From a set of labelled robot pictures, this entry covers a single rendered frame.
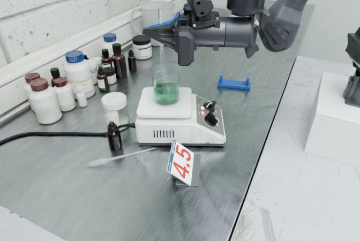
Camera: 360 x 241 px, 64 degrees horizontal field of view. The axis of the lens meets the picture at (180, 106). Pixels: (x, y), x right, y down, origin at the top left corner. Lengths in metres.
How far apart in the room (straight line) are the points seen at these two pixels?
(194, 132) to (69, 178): 0.27
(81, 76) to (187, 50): 0.43
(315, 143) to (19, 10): 0.81
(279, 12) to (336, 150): 0.32
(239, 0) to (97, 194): 0.44
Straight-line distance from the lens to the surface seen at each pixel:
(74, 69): 0.83
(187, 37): 0.48
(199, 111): 0.67
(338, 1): 1.93
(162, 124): 0.62
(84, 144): 0.71
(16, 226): 0.59
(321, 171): 0.67
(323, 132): 0.66
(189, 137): 0.64
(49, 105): 0.78
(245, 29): 0.55
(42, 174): 0.67
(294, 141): 0.72
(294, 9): 0.56
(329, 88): 0.74
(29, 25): 0.94
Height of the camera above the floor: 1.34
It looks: 34 degrees down
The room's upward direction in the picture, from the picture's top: 1 degrees counter-clockwise
